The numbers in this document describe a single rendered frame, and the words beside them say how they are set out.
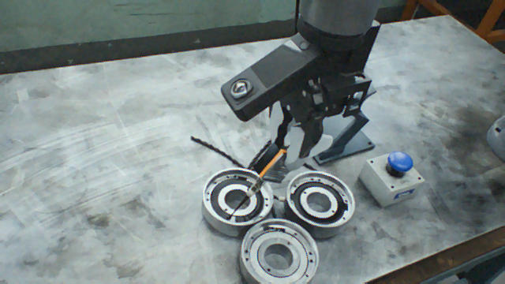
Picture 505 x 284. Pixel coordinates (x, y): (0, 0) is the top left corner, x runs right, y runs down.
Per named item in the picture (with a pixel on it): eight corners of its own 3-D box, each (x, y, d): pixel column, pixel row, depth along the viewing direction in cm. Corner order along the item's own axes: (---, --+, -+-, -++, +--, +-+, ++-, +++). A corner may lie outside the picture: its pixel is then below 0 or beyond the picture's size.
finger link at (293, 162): (331, 174, 57) (346, 119, 51) (293, 187, 54) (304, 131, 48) (317, 159, 59) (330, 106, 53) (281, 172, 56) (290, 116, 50)
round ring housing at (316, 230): (346, 192, 71) (353, 177, 68) (348, 248, 63) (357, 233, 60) (284, 181, 71) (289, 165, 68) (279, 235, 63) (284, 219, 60)
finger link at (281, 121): (307, 147, 60) (327, 102, 53) (271, 158, 58) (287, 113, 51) (296, 130, 62) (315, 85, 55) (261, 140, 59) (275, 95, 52)
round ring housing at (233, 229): (264, 247, 61) (268, 231, 59) (193, 233, 61) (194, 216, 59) (272, 191, 69) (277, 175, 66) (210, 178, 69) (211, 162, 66)
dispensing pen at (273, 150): (215, 207, 60) (289, 120, 54) (236, 209, 63) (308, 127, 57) (222, 219, 59) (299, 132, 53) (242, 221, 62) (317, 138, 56)
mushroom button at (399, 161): (388, 189, 69) (400, 170, 66) (374, 172, 72) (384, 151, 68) (407, 183, 71) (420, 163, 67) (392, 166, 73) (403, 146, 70)
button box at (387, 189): (382, 208, 70) (393, 190, 66) (357, 177, 74) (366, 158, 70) (419, 196, 73) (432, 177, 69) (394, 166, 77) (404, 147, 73)
